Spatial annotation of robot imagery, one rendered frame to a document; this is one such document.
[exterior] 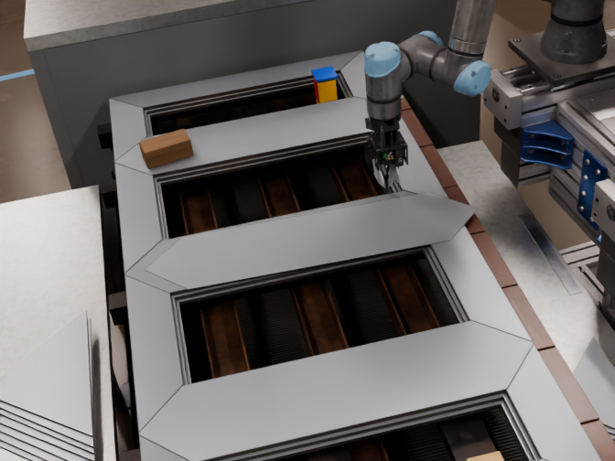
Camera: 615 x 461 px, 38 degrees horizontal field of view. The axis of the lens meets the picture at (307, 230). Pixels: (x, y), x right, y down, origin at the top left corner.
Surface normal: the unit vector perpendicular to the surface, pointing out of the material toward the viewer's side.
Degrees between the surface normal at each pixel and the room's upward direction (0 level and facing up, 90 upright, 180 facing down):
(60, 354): 0
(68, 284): 0
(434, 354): 0
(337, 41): 90
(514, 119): 90
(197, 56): 90
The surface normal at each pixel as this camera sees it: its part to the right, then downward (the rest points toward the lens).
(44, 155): -0.09, -0.77
